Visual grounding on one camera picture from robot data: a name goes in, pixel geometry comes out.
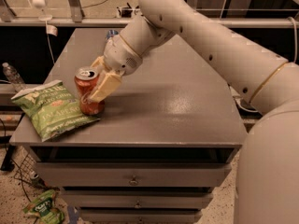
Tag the grey drawer cabinet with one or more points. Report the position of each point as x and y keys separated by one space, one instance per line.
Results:
x=165 y=140

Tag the green snack bag on floor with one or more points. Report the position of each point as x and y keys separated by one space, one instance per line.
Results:
x=44 y=209

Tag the red coke can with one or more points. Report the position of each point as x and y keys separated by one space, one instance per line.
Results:
x=85 y=80

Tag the white round lamp device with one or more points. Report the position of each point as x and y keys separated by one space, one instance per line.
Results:
x=42 y=6

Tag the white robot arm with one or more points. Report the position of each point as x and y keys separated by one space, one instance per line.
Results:
x=267 y=179

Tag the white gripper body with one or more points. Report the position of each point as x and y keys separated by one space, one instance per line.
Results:
x=121 y=57

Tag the silver blue can lying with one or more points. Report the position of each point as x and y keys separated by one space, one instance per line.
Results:
x=110 y=34

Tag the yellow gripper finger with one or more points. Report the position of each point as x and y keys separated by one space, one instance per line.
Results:
x=100 y=65
x=108 y=82

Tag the green jalapeno chip bag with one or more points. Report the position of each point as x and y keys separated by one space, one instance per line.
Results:
x=52 y=109

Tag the clear plastic water bottle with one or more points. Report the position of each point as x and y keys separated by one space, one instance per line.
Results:
x=13 y=77

